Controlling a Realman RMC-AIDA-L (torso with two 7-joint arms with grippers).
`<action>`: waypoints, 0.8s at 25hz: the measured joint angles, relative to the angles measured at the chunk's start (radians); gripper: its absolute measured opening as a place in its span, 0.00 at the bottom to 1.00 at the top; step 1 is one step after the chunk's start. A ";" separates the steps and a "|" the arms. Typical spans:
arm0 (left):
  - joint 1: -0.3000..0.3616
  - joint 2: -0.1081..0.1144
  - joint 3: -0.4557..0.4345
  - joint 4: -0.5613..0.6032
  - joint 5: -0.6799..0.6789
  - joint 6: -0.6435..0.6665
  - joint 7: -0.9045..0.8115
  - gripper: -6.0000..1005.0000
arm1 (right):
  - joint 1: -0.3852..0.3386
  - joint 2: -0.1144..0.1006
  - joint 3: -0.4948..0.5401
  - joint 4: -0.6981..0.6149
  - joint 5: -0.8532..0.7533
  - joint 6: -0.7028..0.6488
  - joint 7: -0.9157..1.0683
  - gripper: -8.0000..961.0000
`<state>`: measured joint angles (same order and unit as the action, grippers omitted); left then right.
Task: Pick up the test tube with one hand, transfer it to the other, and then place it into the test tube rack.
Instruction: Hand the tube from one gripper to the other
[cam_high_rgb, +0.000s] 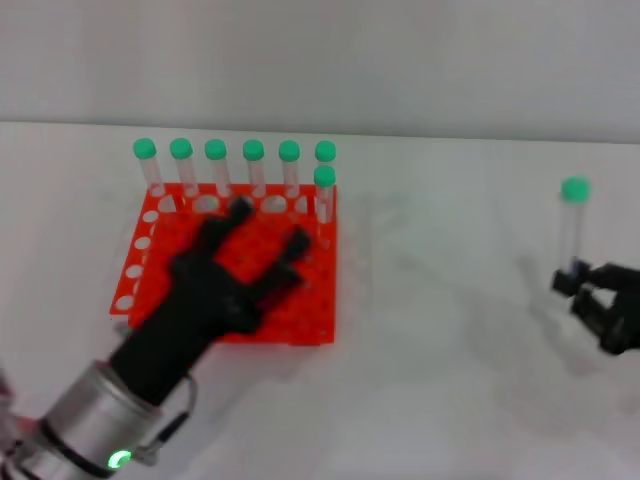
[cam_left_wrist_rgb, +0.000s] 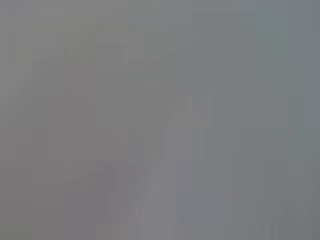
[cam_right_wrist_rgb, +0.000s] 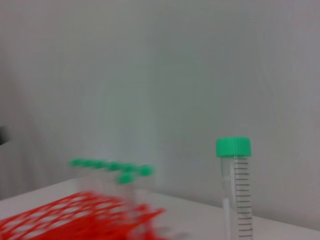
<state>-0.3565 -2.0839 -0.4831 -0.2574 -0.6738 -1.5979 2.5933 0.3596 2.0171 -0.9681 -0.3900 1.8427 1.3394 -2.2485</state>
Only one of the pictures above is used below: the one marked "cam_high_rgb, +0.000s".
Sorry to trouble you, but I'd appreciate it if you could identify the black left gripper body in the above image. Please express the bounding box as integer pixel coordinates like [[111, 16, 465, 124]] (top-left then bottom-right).
[[110, 239, 266, 406]]

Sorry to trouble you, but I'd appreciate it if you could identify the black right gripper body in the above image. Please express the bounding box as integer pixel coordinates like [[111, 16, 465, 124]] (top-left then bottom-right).
[[572, 289, 640, 357]]

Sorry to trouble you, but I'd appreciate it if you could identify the orange plastic test tube rack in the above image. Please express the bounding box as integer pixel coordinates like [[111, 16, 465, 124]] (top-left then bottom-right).
[[108, 182, 339, 347]]

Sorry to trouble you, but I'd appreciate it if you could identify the black cable with metal plug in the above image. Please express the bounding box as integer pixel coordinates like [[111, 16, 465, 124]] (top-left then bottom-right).
[[132, 377, 197, 467]]

